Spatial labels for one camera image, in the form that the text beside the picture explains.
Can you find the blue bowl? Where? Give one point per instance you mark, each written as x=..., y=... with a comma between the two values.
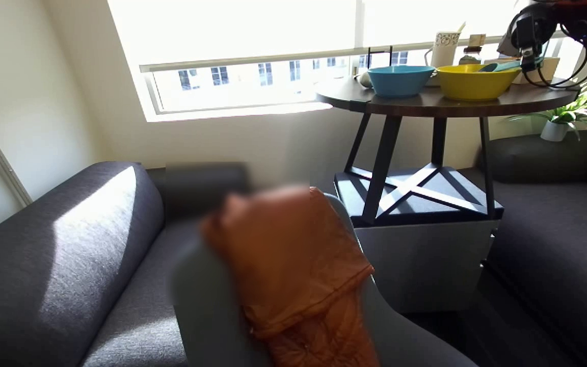
x=397, y=81

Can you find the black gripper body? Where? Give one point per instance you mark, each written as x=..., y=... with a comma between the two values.
x=568, y=18

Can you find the black metal chair frame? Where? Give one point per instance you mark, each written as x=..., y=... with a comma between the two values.
x=379, y=48

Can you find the white window rail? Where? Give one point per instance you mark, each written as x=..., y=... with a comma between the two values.
x=239, y=57

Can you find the yellow bowl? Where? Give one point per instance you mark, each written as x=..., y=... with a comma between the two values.
x=473, y=84

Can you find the green plant white pot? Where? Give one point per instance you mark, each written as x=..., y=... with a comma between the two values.
x=555, y=131

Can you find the round dark wooden table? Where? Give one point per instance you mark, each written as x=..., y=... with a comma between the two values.
x=401, y=105

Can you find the grey shell chair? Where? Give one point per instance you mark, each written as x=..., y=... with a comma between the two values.
x=204, y=313

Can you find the white ceramic jar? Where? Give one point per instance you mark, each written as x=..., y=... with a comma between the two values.
x=445, y=52

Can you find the orange jacket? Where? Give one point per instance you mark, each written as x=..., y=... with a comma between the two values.
x=285, y=265

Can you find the grey cabinet dark top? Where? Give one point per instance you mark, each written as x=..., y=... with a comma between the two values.
x=416, y=265

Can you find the light wooden box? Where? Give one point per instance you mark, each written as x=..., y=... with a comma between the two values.
x=550, y=67

